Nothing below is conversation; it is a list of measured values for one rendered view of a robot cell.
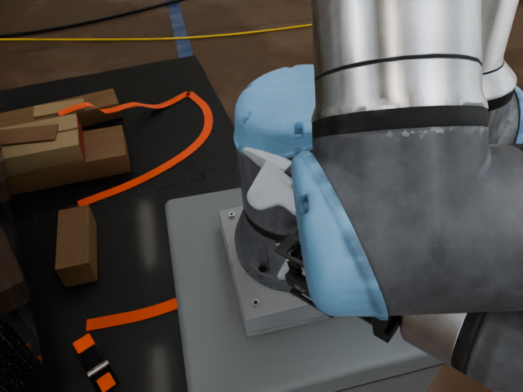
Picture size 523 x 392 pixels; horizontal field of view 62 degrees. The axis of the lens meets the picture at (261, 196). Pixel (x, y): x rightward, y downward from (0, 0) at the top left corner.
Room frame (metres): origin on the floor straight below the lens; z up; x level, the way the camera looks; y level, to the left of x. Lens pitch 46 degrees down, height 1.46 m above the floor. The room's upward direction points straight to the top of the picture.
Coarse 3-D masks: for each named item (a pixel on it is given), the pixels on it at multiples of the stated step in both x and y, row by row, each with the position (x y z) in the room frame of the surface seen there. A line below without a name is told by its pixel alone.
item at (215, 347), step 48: (240, 192) 0.59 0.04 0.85; (192, 240) 0.47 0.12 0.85; (192, 288) 0.38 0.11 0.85; (192, 336) 0.30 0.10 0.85; (240, 336) 0.30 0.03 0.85; (288, 336) 0.30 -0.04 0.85; (336, 336) 0.30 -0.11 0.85; (192, 384) 0.23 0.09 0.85; (240, 384) 0.23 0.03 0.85; (288, 384) 0.23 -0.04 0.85; (336, 384) 0.24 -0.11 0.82; (384, 384) 0.26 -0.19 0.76
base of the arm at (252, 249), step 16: (240, 224) 0.42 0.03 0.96; (240, 240) 0.40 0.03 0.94; (256, 240) 0.38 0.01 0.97; (272, 240) 0.37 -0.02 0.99; (240, 256) 0.39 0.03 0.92; (256, 256) 0.37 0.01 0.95; (272, 256) 0.36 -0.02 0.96; (256, 272) 0.36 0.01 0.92; (272, 272) 0.35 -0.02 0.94; (272, 288) 0.34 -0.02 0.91; (288, 288) 0.34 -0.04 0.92
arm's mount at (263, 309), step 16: (240, 208) 0.51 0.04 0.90; (224, 224) 0.47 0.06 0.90; (224, 240) 0.46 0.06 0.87; (240, 272) 0.37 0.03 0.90; (240, 288) 0.35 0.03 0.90; (256, 288) 0.35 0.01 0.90; (240, 304) 0.33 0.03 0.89; (256, 304) 0.31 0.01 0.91; (272, 304) 0.32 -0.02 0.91; (288, 304) 0.32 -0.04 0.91; (304, 304) 0.32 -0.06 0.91; (256, 320) 0.30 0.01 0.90; (272, 320) 0.30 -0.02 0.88; (288, 320) 0.31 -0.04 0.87; (304, 320) 0.32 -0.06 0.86; (320, 320) 0.32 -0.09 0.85
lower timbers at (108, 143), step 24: (96, 96) 2.04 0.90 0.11; (0, 120) 1.83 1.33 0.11; (24, 120) 1.83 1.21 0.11; (96, 120) 1.93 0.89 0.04; (96, 144) 1.62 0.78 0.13; (120, 144) 1.62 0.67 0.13; (72, 168) 1.47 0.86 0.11; (96, 168) 1.50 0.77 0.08; (120, 168) 1.53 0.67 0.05; (24, 192) 1.40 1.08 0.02
